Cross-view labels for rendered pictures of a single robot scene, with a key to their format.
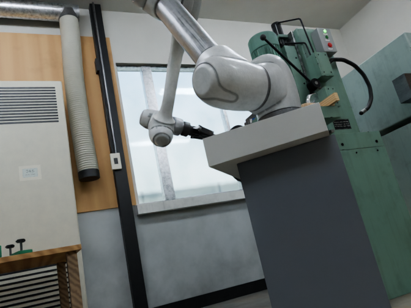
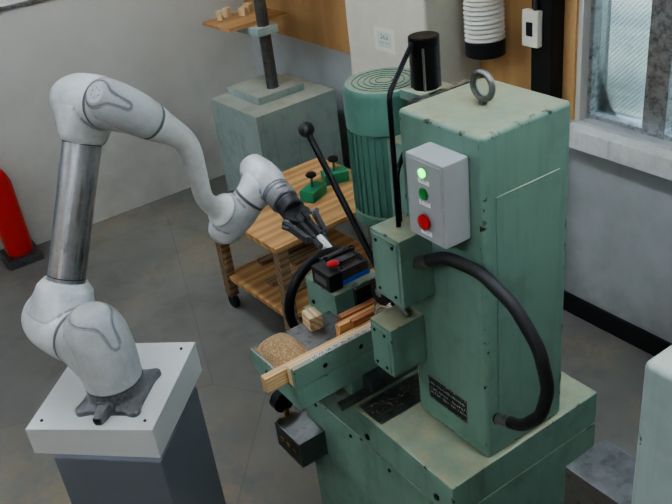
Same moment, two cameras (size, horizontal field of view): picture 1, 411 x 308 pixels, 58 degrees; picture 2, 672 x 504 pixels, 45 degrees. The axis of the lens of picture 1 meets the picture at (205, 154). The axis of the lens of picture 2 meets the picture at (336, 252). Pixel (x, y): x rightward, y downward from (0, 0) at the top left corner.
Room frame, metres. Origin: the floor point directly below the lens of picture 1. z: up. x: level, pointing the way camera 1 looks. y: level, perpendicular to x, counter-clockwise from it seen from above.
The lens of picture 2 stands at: (1.64, -2.08, 2.05)
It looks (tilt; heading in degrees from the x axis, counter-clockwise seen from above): 30 degrees down; 84
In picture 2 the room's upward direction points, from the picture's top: 7 degrees counter-clockwise
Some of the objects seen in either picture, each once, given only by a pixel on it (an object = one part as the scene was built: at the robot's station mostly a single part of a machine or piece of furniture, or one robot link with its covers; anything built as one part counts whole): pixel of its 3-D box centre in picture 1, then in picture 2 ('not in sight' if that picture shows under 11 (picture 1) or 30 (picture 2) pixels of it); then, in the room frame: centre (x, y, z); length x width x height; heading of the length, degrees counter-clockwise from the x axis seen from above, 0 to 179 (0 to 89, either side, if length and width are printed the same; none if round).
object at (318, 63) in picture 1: (320, 67); (402, 260); (1.91, -0.74, 1.23); 0.09 x 0.08 x 0.15; 115
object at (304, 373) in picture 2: not in sight; (399, 323); (1.94, -0.53, 0.93); 0.60 x 0.02 x 0.06; 25
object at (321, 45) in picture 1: (323, 42); (438, 195); (1.97, -0.83, 1.40); 0.10 x 0.06 x 0.16; 115
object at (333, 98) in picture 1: (299, 121); (367, 331); (1.86, -0.52, 0.92); 0.58 x 0.02 x 0.04; 25
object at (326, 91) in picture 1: (327, 99); (397, 339); (1.89, -0.71, 1.02); 0.09 x 0.07 x 0.12; 25
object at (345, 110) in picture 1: (316, 90); (487, 273); (2.08, -0.74, 1.16); 0.22 x 0.22 x 0.72; 25
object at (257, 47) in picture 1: (268, 62); (389, 148); (1.96, -0.48, 1.35); 0.18 x 0.18 x 0.31
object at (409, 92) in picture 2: (279, 36); (427, 79); (2.02, -0.60, 1.54); 0.08 x 0.08 x 0.17; 25
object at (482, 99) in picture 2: not in sight; (482, 86); (2.08, -0.74, 1.55); 0.06 x 0.02 x 0.07; 115
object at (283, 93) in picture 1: (270, 87); (99, 343); (1.19, -0.27, 0.86); 0.18 x 0.16 x 0.22; 130
